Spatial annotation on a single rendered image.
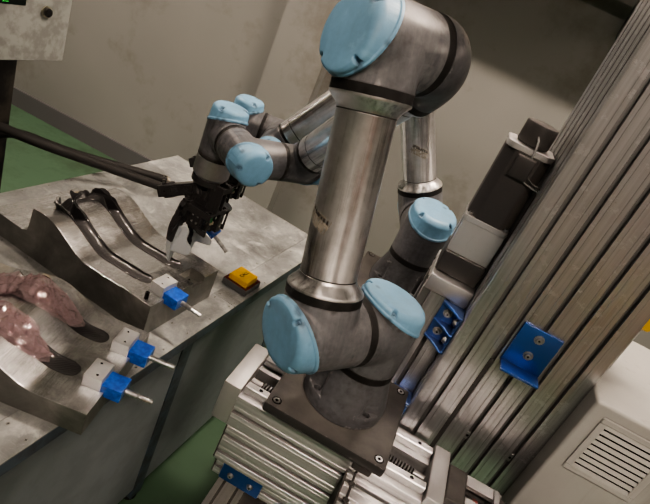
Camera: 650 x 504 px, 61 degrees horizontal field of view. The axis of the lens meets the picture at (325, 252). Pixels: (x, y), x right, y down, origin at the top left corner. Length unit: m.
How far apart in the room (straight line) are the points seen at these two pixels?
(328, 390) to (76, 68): 3.41
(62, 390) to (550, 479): 0.90
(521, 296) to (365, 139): 0.43
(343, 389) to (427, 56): 0.53
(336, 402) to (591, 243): 0.49
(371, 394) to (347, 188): 0.37
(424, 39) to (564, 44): 2.37
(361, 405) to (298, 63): 2.45
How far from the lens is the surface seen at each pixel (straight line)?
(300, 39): 3.16
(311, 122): 1.26
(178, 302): 1.31
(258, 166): 1.01
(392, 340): 0.88
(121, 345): 1.20
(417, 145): 1.41
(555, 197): 0.96
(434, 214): 1.34
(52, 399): 1.12
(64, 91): 4.18
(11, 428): 1.15
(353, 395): 0.94
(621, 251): 1.00
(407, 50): 0.74
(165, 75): 3.70
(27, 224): 1.54
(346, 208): 0.75
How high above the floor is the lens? 1.68
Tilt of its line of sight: 27 degrees down
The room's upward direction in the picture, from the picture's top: 25 degrees clockwise
